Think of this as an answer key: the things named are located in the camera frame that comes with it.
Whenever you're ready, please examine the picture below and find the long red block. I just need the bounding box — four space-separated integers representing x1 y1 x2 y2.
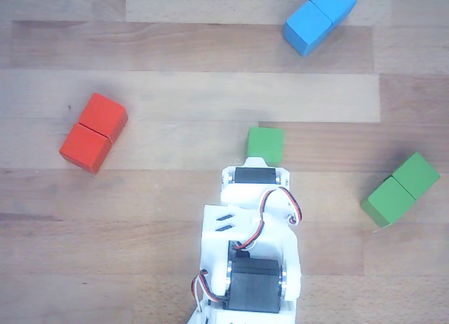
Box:
58 92 129 175

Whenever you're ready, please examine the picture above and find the red black wrist servo cable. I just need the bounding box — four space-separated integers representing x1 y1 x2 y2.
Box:
234 189 303 251

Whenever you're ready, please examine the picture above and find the long blue block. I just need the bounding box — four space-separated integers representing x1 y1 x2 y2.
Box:
282 0 358 57

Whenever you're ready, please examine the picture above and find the red black forearm servo cable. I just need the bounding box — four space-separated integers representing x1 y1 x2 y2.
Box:
191 270 225 311

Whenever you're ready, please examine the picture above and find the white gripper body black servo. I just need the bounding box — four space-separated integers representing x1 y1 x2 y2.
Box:
220 156 293 203

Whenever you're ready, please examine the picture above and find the long green block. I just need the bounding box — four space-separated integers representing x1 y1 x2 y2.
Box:
359 151 441 229

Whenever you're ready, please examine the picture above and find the small green cube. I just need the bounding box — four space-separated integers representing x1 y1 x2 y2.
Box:
247 126 285 166

